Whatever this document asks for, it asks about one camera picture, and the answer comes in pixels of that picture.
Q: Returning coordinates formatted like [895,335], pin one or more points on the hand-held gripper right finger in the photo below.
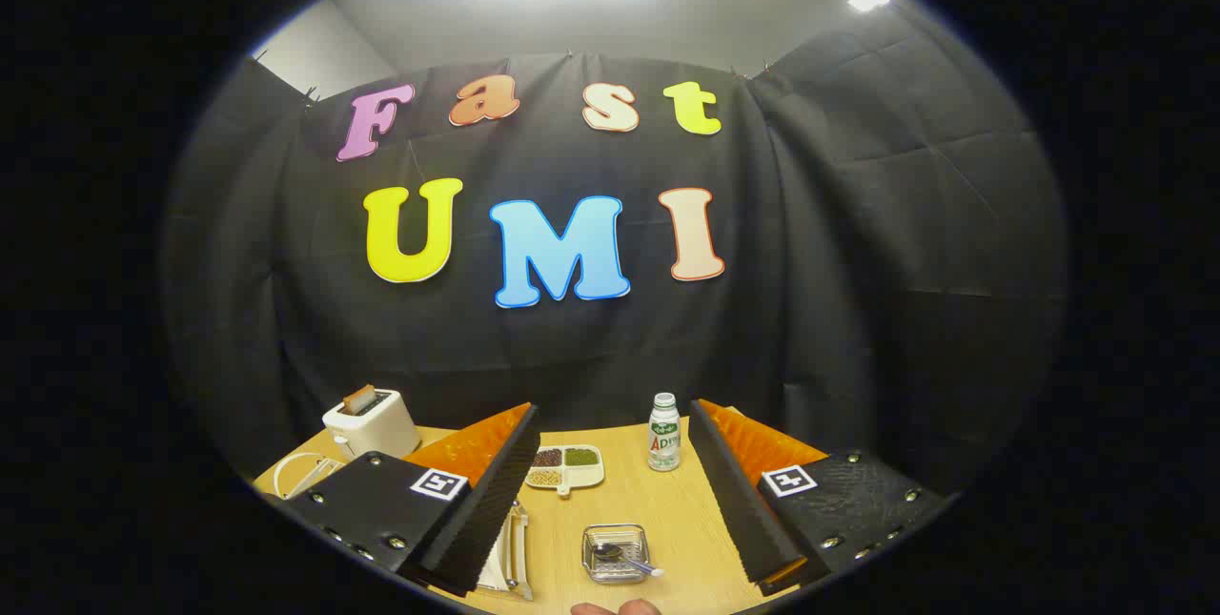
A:
[729,491]

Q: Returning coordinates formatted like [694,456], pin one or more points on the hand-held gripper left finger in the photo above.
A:
[496,491]

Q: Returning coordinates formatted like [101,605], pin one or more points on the metal spoon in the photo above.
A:
[608,553]

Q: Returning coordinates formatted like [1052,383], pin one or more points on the white divided dish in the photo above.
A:
[581,474]

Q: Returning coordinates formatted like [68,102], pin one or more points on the yellow beans pile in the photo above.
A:
[543,478]

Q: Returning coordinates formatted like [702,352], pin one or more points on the dark red beans pile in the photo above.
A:
[548,458]

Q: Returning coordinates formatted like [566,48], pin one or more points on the white plastic drink bottle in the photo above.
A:
[664,443]

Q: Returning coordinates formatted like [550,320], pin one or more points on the green beans pile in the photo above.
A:
[581,456]

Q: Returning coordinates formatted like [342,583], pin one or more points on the white toaster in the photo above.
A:
[376,429]

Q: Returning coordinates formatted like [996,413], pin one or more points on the brown bread slice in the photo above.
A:
[359,398]

